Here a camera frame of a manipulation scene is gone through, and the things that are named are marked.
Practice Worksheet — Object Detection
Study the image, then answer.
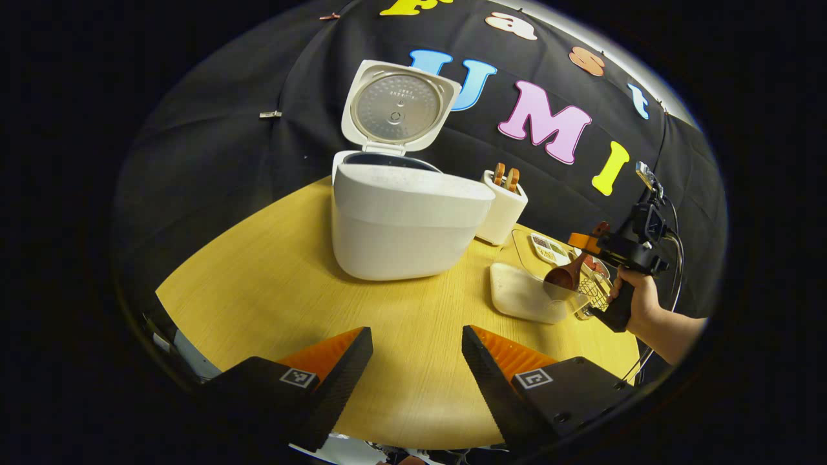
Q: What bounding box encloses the clear container of white rice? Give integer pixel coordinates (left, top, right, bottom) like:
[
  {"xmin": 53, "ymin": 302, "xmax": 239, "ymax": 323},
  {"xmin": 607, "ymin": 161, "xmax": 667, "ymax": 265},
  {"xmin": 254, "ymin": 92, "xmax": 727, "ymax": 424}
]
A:
[{"xmin": 489, "ymin": 229, "xmax": 590, "ymax": 325}]

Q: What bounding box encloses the wire chopstick holder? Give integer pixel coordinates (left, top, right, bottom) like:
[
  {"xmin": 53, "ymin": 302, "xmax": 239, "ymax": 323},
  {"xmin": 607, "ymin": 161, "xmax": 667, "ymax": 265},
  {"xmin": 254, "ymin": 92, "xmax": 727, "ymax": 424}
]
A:
[{"xmin": 574, "ymin": 265, "xmax": 613, "ymax": 321}]

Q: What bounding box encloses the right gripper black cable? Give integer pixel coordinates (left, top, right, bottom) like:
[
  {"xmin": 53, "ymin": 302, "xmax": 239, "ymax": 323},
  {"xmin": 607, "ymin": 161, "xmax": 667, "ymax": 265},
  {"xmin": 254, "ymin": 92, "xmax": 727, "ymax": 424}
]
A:
[{"xmin": 622, "ymin": 197, "xmax": 686, "ymax": 383}]

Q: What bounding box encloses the white toaster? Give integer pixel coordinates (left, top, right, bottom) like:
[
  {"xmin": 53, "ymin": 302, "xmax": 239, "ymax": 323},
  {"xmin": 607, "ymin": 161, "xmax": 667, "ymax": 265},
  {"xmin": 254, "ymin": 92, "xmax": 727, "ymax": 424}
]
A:
[{"xmin": 475, "ymin": 170, "xmax": 529, "ymax": 247}]

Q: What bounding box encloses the white divided dish of beans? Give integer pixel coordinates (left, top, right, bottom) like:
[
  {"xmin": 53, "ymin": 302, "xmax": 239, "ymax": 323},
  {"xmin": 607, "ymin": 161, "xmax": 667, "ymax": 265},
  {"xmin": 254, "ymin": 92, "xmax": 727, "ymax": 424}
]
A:
[{"xmin": 530, "ymin": 232, "xmax": 572, "ymax": 267}]

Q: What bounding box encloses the brown wooden spoon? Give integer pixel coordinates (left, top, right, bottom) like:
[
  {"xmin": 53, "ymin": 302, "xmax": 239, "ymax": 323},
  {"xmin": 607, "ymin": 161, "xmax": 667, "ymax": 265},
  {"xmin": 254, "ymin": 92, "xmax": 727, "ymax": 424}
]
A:
[{"xmin": 544, "ymin": 222, "xmax": 610, "ymax": 291}]

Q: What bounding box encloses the white rice cooker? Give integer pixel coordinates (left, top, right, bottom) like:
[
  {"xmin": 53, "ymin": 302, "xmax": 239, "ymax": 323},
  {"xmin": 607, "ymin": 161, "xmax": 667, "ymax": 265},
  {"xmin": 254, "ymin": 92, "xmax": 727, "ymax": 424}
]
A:
[{"xmin": 331, "ymin": 59, "xmax": 496, "ymax": 281}]

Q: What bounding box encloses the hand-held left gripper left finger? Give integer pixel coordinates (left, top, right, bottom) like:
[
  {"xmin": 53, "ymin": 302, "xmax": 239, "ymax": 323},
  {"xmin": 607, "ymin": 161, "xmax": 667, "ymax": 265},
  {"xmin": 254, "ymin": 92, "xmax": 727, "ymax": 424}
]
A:
[{"xmin": 194, "ymin": 326, "xmax": 374, "ymax": 453}]

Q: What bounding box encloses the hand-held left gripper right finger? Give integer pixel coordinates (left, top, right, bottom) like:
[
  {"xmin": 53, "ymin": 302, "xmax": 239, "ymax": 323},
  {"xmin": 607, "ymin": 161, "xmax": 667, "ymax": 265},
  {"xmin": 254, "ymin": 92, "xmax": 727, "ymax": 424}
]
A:
[{"xmin": 461, "ymin": 325, "xmax": 637, "ymax": 453}]

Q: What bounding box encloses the black backdrop cloth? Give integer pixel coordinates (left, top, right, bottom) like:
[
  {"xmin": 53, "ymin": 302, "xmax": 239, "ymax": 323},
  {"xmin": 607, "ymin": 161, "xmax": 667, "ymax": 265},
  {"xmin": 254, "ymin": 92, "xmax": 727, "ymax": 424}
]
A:
[{"xmin": 113, "ymin": 0, "xmax": 728, "ymax": 336}]

